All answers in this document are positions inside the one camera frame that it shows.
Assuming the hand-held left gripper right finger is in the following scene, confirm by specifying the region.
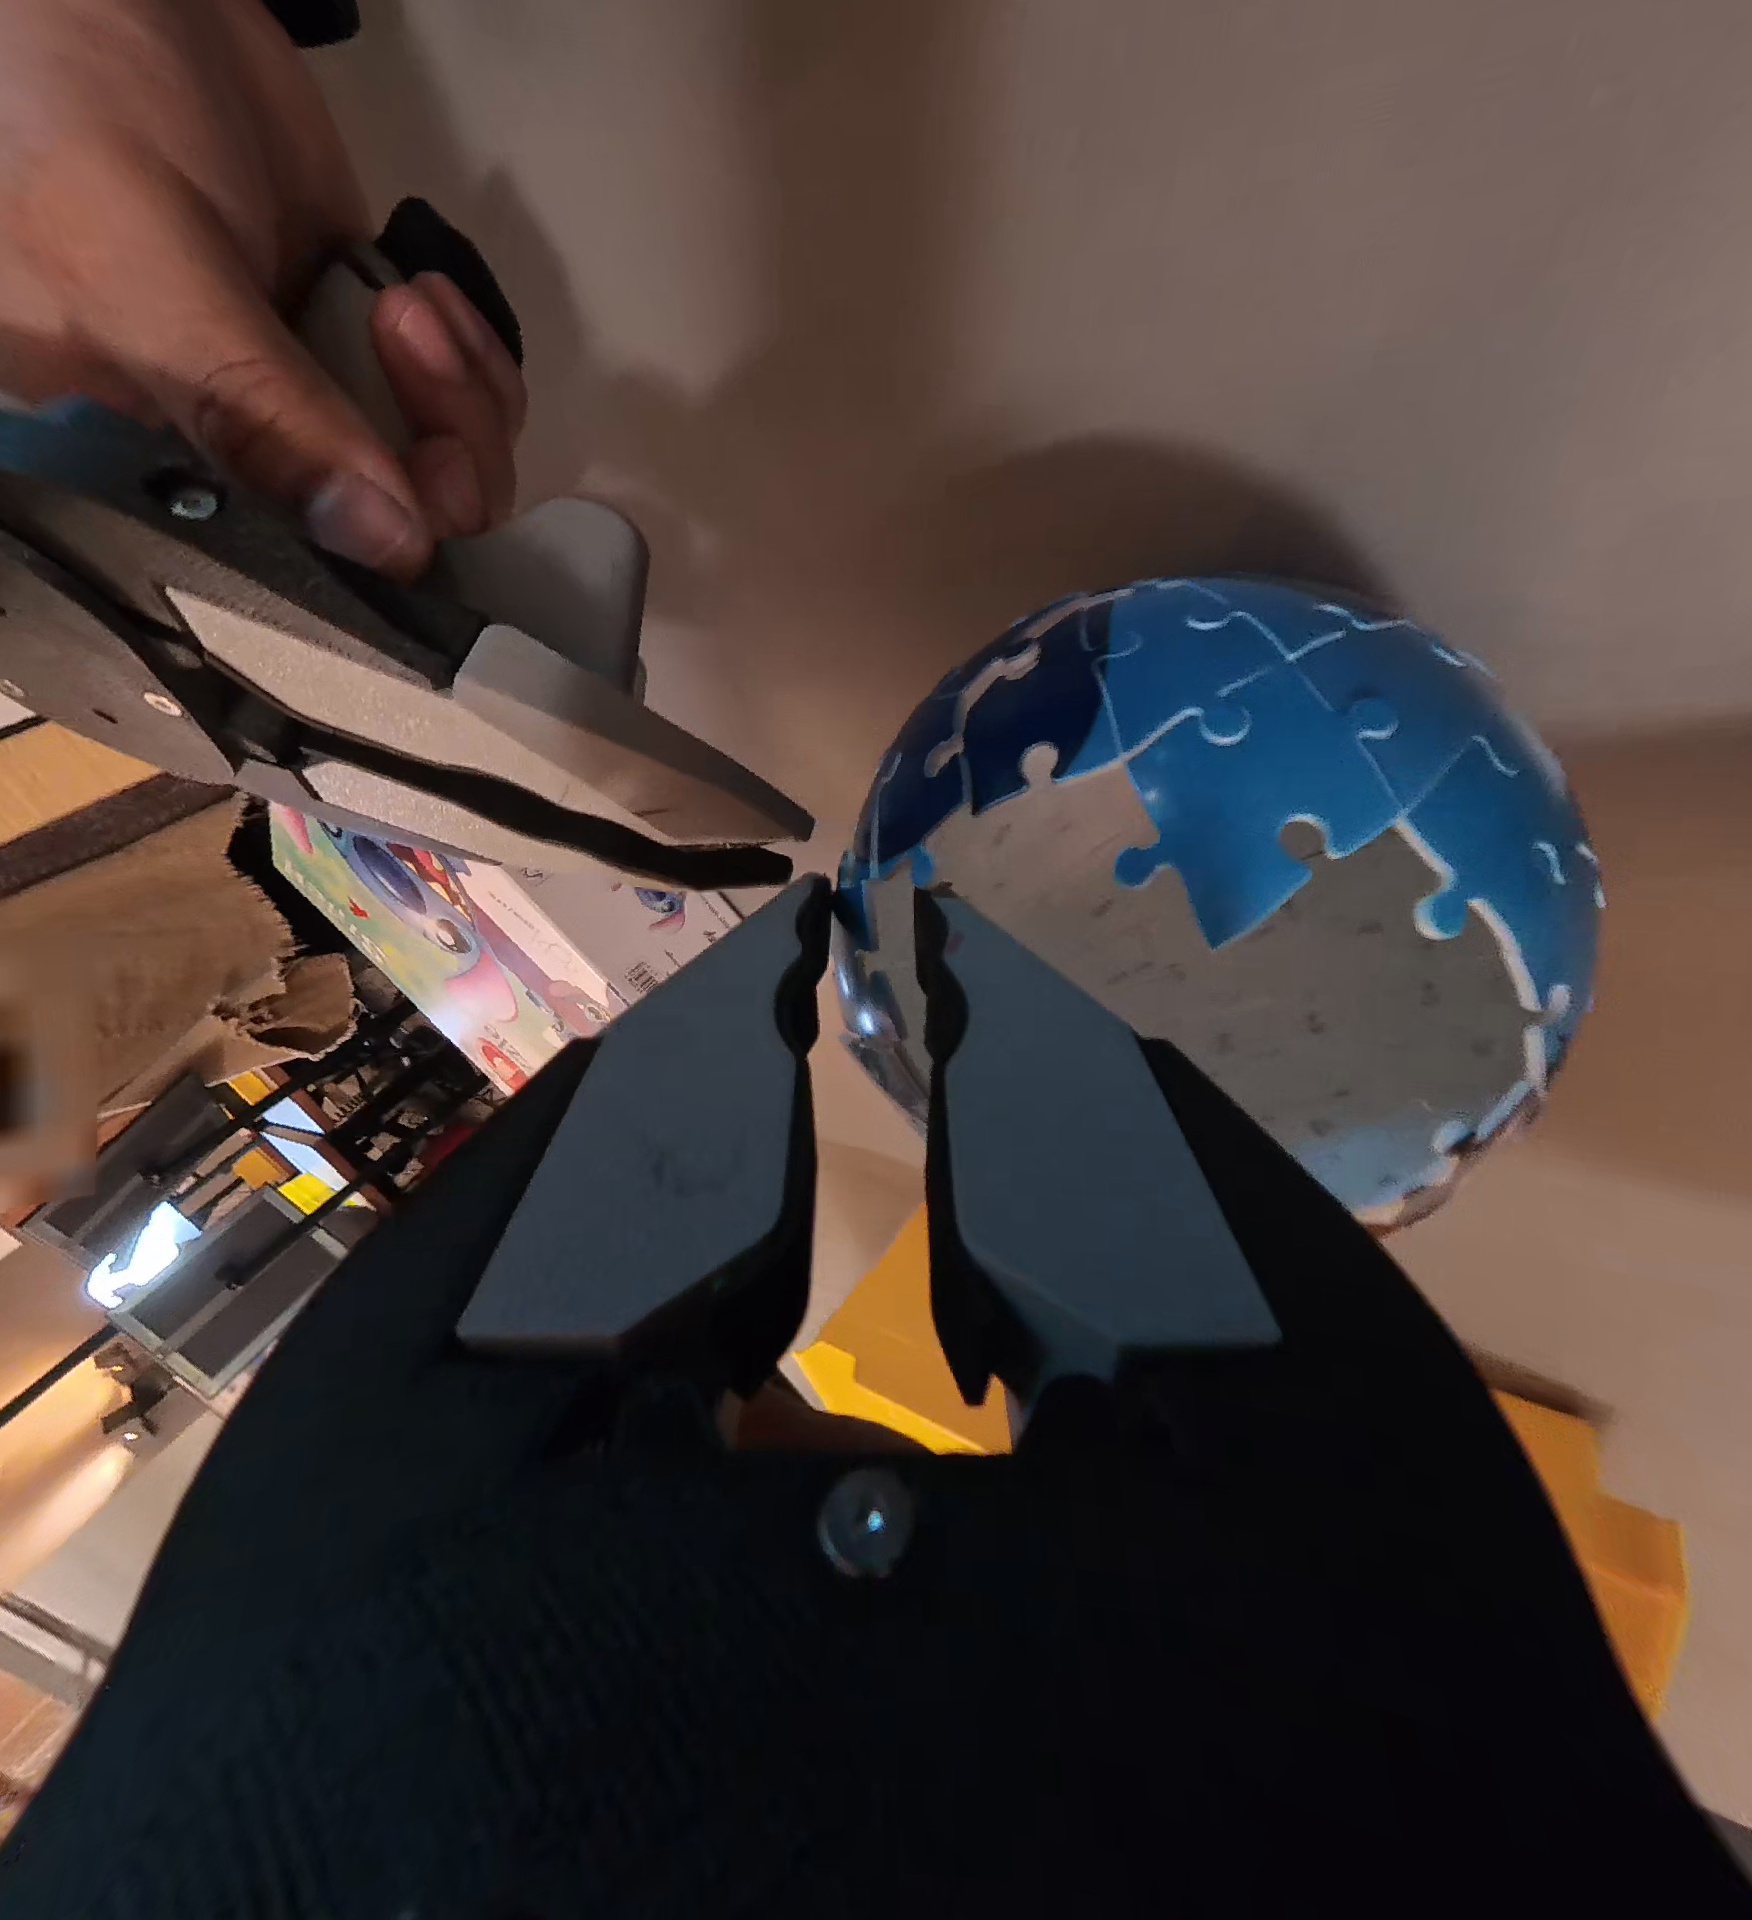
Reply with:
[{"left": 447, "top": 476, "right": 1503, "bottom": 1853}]
[{"left": 911, "top": 884, "right": 1285, "bottom": 1409}]

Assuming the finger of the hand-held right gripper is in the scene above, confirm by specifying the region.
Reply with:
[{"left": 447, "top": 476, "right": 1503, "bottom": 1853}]
[
  {"left": 235, "top": 755, "right": 796, "bottom": 890},
  {"left": 159, "top": 584, "right": 820, "bottom": 853}
]

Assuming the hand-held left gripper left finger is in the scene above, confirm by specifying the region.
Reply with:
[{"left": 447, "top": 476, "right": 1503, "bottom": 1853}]
[{"left": 452, "top": 873, "right": 836, "bottom": 1386}]

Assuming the blue puzzle ball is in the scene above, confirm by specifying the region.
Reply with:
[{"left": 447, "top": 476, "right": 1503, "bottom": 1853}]
[{"left": 834, "top": 578, "right": 1611, "bottom": 1235}]

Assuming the yellow plastic bin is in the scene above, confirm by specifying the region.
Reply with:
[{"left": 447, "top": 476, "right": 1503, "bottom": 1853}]
[{"left": 793, "top": 1206, "right": 1692, "bottom": 1720}]

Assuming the cartoon printed puzzle box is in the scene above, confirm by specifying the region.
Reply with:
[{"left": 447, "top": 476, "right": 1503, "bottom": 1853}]
[{"left": 267, "top": 802, "right": 759, "bottom": 1102}]

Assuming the person's right hand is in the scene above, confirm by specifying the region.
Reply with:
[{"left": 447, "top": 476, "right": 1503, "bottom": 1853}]
[{"left": 0, "top": 0, "right": 528, "bottom": 584}]

